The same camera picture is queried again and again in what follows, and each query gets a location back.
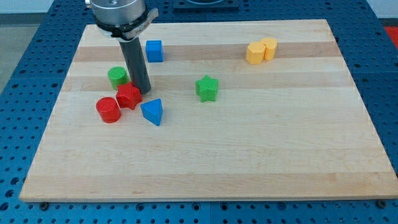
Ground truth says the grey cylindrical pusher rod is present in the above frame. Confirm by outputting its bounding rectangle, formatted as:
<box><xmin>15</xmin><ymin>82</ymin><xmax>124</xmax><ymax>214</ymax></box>
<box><xmin>119</xmin><ymin>37</ymin><xmax>151</xmax><ymax>94</ymax></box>

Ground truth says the red star block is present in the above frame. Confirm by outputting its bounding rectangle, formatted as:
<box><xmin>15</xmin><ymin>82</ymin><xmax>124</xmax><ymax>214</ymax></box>
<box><xmin>116</xmin><ymin>82</ymin><xmax>142</xmax><ymax>110</ymax></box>

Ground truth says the green star block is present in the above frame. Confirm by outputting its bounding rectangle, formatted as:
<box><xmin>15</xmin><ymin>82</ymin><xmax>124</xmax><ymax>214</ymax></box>
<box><xmin>195</xmin><ymin>75</ymin><xmax>219</xmax><ymax>102</ymax></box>

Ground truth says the blue cube block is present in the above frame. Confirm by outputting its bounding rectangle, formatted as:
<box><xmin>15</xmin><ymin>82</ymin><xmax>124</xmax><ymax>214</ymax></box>
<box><xmin>146</xmin><ymin>40</ymin><xmax>164</xmax><ymax>63</ymax></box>

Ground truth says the green cylinder block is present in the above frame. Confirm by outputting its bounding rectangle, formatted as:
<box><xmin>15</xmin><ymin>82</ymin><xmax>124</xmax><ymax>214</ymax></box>
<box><xmin>108</xmin><ymin>67</ymin><xmax>129</xmax><ymax>90</ymax></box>

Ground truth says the red cylinder block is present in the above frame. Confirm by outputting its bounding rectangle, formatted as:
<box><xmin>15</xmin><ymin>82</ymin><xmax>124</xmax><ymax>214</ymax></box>
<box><xmin>96</xmin><ymin>97</ymin><xmax>121</xmax><ymax>123</ymax></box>

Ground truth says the blue triangle block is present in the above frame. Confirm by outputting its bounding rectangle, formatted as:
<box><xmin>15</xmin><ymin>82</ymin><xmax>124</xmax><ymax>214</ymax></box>
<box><xmin>141</xmin><ymin>98</ymin><xmax>163</xmax><ymax>126</ymax></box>

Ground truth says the yellow hexagon block front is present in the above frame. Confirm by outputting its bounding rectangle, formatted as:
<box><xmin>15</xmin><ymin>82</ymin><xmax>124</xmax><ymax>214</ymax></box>
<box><xmin>246</xmin><ymin>42</ymin><xmax>266</xmax><ymax>65</ymax></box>

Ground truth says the yellow hexagon block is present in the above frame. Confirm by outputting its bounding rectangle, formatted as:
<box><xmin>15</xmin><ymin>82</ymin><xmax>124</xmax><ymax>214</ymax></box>
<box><xmin>246</xmin><ymin>42</ymin><xmax>266</xmax><ymax>65</ymax></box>
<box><xmin>261</xmin><ymin>38</ymin><xmax>278</xmax><ymax>60</ymax></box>

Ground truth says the wooden board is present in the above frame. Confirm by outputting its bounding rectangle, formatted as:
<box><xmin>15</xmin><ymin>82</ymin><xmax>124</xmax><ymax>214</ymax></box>
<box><xmin>19</xmin><ymin>19</ymin><xmax>397</xmax><ymax>202</ymax></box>

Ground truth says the yellow hexagon block rear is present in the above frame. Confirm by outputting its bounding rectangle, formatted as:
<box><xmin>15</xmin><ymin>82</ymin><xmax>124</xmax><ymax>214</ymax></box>
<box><xmin>261</xmin><ymin>38</ymin><xmax>278</xmax><ymax>60</ymax></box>

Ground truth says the red object at edge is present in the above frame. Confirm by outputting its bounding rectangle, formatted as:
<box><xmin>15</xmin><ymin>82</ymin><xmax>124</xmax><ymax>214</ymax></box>
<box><xmin>384</xmin><ymin>26</ymin><xmax>398</xmax><ymax>48</ymax></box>

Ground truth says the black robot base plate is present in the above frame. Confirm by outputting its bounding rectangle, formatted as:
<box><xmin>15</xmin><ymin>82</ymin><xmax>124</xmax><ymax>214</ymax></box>
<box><xmin>172</xmin><ymin>0</ymin><xmax>240</xmax><ymax>11</ymax></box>

